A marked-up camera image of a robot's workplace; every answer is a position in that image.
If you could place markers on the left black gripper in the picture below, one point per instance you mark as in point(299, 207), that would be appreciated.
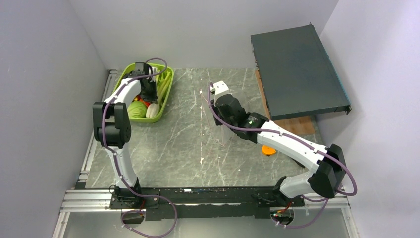
point(152, 97)

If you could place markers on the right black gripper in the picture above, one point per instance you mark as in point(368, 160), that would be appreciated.
point(217, 121)

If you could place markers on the green celery stalk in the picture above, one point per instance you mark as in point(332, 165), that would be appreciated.
point(154, 108)

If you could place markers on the clear zip top bag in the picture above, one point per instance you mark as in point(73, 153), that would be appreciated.
point(215, 133)

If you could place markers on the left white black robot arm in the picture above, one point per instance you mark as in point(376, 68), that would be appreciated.
point(112, 129)

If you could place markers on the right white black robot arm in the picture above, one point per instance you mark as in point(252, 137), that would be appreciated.
point(325, 165)

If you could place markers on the red chili pepper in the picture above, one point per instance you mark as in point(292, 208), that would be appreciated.
point(138, 99)

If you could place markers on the green cabbage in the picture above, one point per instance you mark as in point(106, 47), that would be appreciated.
point(137, 110)

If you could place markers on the green plastic basket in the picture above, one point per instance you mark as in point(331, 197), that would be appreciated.
point(128, 69)

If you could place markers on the orange tape measure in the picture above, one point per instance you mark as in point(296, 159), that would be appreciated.
point(268, 151)

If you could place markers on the dark green metal case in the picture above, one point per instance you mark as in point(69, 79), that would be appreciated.
point(297, 75)

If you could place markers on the wooden board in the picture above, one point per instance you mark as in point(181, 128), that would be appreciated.
point(298, 126)

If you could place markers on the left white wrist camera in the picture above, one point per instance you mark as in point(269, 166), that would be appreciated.
point(140, 69)

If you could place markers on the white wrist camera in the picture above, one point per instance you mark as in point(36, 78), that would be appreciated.
point(219, 89)
point(140, 69)

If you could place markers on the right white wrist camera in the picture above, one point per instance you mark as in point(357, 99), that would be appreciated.
point(219, 89)

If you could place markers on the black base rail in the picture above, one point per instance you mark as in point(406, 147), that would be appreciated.
point(205, 202)

